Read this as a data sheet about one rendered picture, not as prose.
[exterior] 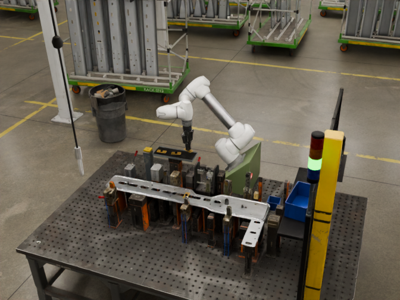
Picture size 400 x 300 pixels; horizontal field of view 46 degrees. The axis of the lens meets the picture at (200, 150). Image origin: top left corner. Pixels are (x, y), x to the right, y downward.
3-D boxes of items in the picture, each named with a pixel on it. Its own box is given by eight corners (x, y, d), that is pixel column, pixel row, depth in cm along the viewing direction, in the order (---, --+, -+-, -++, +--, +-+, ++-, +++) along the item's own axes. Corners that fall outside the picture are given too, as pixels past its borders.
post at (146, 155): (146, 193, 433) (141, 152, 410) (150, 188, 439) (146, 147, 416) (153, 194, 430) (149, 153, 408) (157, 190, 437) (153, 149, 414)
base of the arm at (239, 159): (228, 166, 448) (224, 162, 448) (246, 153, 439) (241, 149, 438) (225, 175, 432) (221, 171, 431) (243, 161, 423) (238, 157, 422)
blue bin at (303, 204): (283, 216, 347) (284, 202, 340) (296, 194, 370) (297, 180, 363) (305, 222, 340) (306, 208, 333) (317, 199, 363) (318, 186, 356)
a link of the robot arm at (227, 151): (226, 162, 443) (211, 145, 440) (240, 149, 440) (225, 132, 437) (227, 166, 427) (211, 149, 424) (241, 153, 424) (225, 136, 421)
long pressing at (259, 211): (102, 188, 390) (101, 187, 389) (115, 174, 408) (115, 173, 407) (264, 222, 348) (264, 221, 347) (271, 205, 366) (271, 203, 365)
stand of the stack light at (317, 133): (300, 222, 267) (310, 135, 238) (302, 215, 273) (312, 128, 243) (313, 225, 265) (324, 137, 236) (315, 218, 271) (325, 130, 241)
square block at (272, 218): (265, 256, 358) (267, 219, 339) (267, 249, 364) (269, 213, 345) (275, 259, 355) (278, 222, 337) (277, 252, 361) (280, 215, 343)
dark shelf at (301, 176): (276, 236, 333) (277, 233, 331) (299, 169, 405) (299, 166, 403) (308, 242, 326) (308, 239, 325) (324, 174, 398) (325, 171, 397)
